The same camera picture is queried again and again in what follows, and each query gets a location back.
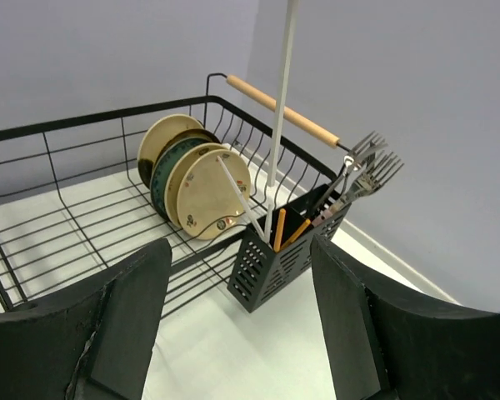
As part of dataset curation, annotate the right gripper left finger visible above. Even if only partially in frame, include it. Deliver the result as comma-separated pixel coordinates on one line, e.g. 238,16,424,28
0,239,172,399

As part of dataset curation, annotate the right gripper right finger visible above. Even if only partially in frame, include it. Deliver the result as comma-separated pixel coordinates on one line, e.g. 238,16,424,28
311,236,500,399

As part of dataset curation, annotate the orange wooden chopstick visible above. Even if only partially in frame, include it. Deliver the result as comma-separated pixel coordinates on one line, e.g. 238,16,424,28
280,219,311,250
273,208,287,253

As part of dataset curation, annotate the silver fork pink handle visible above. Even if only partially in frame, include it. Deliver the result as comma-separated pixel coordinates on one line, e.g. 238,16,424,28
312,198,345,227

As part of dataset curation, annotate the all silver fork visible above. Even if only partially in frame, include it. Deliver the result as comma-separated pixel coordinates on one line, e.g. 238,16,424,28
307,131,388,217

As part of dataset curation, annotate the white plastic chopstick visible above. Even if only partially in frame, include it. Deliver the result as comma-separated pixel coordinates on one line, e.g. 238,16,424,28
262,0,298,243

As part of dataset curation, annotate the silver fork black riveted handle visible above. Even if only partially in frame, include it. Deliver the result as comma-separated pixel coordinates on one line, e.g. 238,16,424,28
339,167,383,208

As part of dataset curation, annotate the black perforated utensil caddy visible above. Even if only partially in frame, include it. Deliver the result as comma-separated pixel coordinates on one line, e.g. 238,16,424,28
227,183,350,313

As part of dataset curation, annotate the cream plate with red mark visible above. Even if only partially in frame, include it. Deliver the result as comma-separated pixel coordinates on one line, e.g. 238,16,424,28
177,148,252,240

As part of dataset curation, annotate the teal green plate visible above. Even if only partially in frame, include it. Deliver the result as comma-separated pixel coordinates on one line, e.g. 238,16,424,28
150,137,216,221

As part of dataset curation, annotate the yellow brown plate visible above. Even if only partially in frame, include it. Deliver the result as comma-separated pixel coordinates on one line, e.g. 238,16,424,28
137,128,220,188

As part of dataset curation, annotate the black wire dish rack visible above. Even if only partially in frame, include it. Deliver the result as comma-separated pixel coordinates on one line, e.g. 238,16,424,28
0,92,336,315

